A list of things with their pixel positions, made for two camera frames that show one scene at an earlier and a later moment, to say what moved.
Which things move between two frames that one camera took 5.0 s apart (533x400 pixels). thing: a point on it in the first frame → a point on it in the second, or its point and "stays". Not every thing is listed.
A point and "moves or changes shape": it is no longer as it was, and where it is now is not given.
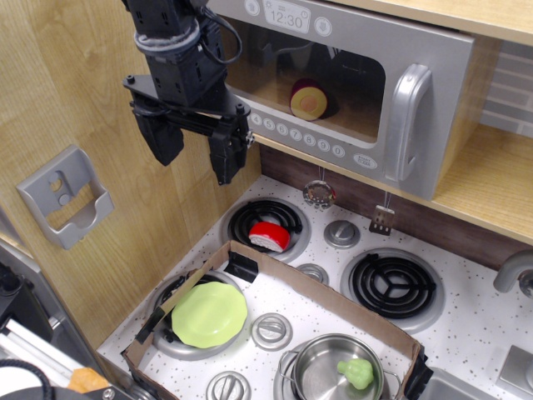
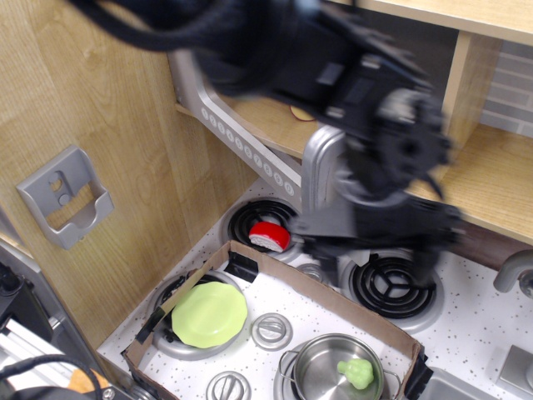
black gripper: [191, 89] → [396, 147]
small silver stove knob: [315, 272] stays
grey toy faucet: [517, 267] stays
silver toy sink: [516, 370] stays
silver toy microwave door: [314, 77] moves or changes shape
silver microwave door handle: [401, 138] moves or changes shape
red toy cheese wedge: [270, 236] stays
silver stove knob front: [231, 385] stays
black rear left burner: [260, 211] stays
